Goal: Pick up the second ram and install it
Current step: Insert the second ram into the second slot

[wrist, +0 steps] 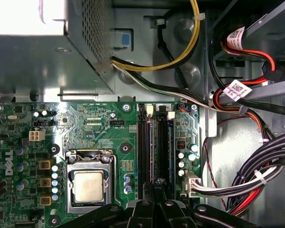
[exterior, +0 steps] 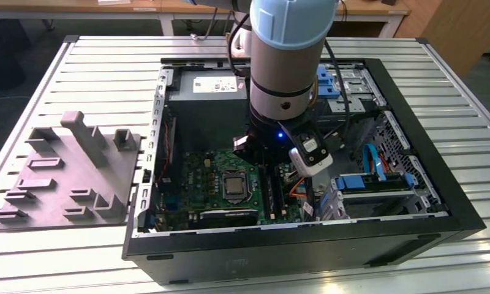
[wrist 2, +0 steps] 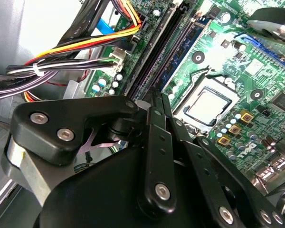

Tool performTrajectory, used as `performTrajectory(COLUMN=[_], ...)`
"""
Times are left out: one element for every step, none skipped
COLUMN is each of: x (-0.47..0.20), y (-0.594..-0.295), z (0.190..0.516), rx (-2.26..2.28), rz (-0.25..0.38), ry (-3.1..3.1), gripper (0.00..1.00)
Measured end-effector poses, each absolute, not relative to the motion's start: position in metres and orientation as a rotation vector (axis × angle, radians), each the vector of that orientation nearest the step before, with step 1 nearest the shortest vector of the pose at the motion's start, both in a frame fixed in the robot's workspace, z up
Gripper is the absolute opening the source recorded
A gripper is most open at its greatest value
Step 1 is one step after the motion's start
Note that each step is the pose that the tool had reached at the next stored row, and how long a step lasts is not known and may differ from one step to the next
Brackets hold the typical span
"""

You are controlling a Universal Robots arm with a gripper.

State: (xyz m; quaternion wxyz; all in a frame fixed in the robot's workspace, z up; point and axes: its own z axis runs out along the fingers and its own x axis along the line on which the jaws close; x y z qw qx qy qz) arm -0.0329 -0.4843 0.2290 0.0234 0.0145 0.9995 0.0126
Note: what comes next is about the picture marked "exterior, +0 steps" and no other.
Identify black PC case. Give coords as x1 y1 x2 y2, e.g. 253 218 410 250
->
121 56 487 286

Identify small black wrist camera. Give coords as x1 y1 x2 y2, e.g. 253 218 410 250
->
231 135 250 156

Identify grey parts rack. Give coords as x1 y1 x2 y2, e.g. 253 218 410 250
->
0 110 145 230

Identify wooden desk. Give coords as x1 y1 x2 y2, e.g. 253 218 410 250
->
0 0 411 39

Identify metal drive cage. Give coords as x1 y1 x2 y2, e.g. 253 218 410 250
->
309 66 387 132

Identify blue plastic drive latch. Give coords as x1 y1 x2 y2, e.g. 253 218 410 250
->
315 66 339 99

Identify wooden cabinet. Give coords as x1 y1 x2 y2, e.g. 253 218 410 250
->
391 0 490 77

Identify black graphics card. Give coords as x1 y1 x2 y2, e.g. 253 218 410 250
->
198 209 258 229

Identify grey power supply unit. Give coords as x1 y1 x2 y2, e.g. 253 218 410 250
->
165 69 253 151

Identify hard disk in blue carrier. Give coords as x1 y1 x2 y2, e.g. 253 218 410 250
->
334 171 414 194

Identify black hanging cable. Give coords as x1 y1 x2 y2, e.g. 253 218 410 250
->
189 6 221 42

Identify orange wires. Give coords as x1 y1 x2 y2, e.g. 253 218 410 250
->
289 176 314 203

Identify black cable bundle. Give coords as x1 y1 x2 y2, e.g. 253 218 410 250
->
287 111 381 181

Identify green motherboard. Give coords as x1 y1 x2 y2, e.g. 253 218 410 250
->
154 148 311 230

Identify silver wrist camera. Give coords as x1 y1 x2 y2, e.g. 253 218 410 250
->
278 121 334 178

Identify silver CPU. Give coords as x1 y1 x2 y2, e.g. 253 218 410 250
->
222 176 250 197

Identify red twisted wire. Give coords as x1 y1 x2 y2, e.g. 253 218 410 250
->
155 117 177 185

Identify blue SATA wire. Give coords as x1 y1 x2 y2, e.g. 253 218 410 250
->
362 143 387 181

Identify black camera cable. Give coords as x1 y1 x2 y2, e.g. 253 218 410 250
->
321 39 351 148
227 15 253 77

